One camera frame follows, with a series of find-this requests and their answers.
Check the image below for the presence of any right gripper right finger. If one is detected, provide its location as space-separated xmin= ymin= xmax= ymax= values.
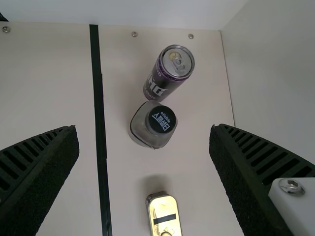
xmin=209 ymin=123 xmax=315 ymax=236

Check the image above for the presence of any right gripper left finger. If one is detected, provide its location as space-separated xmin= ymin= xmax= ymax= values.
xmin=0 ymin=124 xmax=80 ymax=236

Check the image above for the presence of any rectangular tin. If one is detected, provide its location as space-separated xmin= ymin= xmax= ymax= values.
xmin=145 ymin=191 xmax=183 ymax=236

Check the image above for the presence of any dark coffee bottle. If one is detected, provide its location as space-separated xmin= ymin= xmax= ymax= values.
xmin=127 ymin=100 xmax=178 ymax=150

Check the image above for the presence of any black and purple can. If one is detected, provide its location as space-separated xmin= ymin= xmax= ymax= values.
xmin=142 ymin=44 xmax=196 ymax=102

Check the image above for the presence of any black strip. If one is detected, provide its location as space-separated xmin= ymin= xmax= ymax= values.
xmin=89 ymin=24 xmax=113 ymax=236

